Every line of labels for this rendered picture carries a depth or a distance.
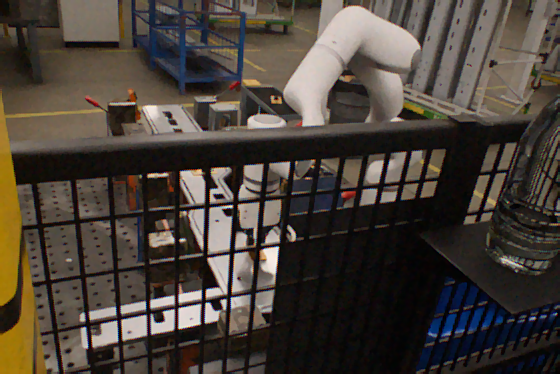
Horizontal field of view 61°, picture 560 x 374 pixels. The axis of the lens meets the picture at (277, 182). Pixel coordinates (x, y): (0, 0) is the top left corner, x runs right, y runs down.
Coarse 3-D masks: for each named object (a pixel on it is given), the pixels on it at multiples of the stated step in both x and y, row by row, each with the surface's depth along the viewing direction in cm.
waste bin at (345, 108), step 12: (348, 72) 441; (336, 84) 410; (348, 84) 401; (360, 84) 398; (336, 96) 414; (348, 96) 406; (360, 96) 404; (336, 108) 420; (348, 108) 413; (360, 108) 411; (336, 120) 424; (348, 120) 417; (360, 120) 417; (360, 156) 438
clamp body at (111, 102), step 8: (112, 104) 189; (120, 104) 191; (128, 104) 192; (112, 112) 191; (120, 112) 192; (128, 112) 193; (112, 120) 192; (120, 120) 194; (128, 120) 195; (136, 120) 196; (112, 128) 194; (120, 128) 195; (120, 176) 204
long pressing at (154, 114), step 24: (192, 120) 197; (192, 192) 143; (216, 192) 144; (192, 216) 131; (216, 216) 132; (216, 240) 121; (240, 240) 122; (216, 264) 112; (240, 264) 113; (264, 264) 114; (240, 288) 106; (264, 312) 100
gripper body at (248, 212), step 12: (240, 192) 110; (252, 192) 107; (276, 192) 110; (240, 204) 110; (252, 204) 109; (276, 204) 111; (240, 216) 110; (252, 216) 110; (264, 216) 112; (276, 216) 113
